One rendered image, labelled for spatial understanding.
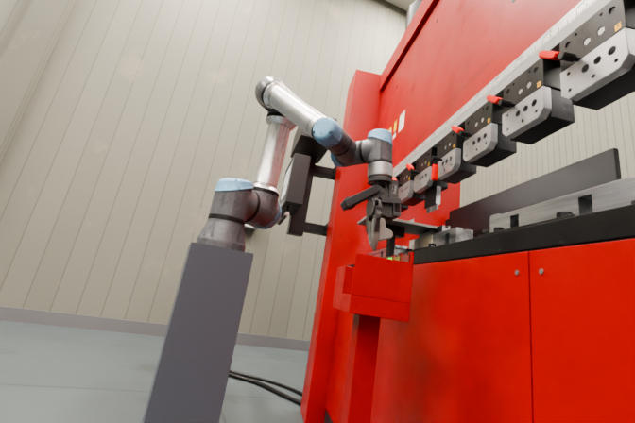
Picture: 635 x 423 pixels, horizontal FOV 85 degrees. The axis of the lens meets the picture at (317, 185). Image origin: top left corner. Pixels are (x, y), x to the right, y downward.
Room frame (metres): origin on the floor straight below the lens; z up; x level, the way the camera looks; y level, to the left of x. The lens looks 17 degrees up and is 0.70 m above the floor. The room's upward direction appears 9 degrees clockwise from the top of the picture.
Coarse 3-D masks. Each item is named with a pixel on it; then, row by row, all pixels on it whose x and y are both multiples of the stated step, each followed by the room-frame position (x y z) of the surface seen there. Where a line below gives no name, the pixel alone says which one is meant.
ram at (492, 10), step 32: (448, 0) 1.22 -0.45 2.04; (480, 0) 0.97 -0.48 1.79; (512, 0) 0.81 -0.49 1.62; (544, 0) 0.69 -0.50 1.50; (576, 0) 0.60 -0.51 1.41; (608, 0) 0.53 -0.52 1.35; (448, 32) 1.21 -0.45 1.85; (480, 32) 0.97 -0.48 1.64; (512, 32) 0.81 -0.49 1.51; (544, 32) 0.69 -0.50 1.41; (416, 64) 1.55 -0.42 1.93; (448, 64) 1.19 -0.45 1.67; (480, 64) 0.97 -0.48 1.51; (384, 96) 2.11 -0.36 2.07; (416, 96) 1.51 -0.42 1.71; (448, 96) 1.18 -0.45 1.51; (384, 128) 2.02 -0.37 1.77; (416, 128) 1.48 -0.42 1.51; (448, 128) 1.17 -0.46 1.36; (416, 160) 1.46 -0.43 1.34
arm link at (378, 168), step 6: (372, 162) 0.94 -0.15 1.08; (378, 162) 0.93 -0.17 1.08; (384, 162) 0.93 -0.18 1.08; (372, 168) 0.94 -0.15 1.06; (378, 168) 0.93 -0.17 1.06; (384, 168) 0.93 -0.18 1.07; (390, 168) 0.94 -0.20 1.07; (372, 174) 0.94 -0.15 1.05; (378, 174) 0.94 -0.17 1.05; (384, 174) 0.93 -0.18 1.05; (390, 174) 0.94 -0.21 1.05
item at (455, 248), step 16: (624, 208) 0.44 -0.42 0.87; (544, 224) 0.58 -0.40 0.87; (560, 224) 0.54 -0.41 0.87; (576, 224) 0.51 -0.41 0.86; (592, 224) 0.49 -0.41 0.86; (608, 224) 0.46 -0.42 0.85; (624, 224) 0.44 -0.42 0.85; (464, 240) 0.83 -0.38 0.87; (480, 240) 0.77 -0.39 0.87; (496, 240) 0.71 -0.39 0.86; (512, 240) 0.66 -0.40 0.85; (528, 240) 0.62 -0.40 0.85; (544, 240) 0.58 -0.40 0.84; (560, 240) 0.55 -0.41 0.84; (576, 240) 0.52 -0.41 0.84; (592, 240) 0.49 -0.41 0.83; (608, 240) 0.47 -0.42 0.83; (416, 256) 1.11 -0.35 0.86; (432, 256) 1.00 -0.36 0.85; (448, 256) 0.91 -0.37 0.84; (464, 256) 0.83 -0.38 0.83; (480, 256) 0.77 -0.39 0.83
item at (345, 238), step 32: (352, 96) 2.17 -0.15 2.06; (352, 128) 2.18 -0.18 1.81; (352, 192) 2.18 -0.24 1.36; (448, 192) 2.25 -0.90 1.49; (352, 224) 2.18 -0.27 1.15; (352, 256) 2.19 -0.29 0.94; (320, 288) 2.30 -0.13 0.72; (320, 320) 2.17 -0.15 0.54; (320, 352) 2.17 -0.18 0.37; (320, 384) 2.18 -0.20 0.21; (320, 416) 2.18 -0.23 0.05
